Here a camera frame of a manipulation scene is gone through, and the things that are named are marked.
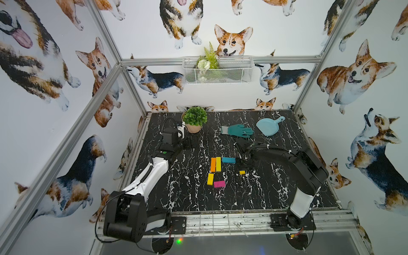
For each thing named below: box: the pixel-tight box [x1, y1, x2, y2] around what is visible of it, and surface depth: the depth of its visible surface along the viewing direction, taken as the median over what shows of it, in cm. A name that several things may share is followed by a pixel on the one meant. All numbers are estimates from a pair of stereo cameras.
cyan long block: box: [222, 157, 236, 164], surface depth 97 cm
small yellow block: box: [206, 173, 215, 186], surface depth 89 cm
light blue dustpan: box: [256, 115, 286, 136], surface depth 115 cm
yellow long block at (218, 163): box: [215, 156, 222, 172], surface depth 94 cm
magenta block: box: [213, 180, 226, 189], surface depth 87 cm
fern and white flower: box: [196, 41, 220, 71], surface depth 84 cm
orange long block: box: [210, 157, 217, 173], surface depth 94 cm
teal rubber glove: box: [221, 124, 254, 139], surface depth 111 cm
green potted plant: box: [181, 106, 208, 134], surface depth 99 cm
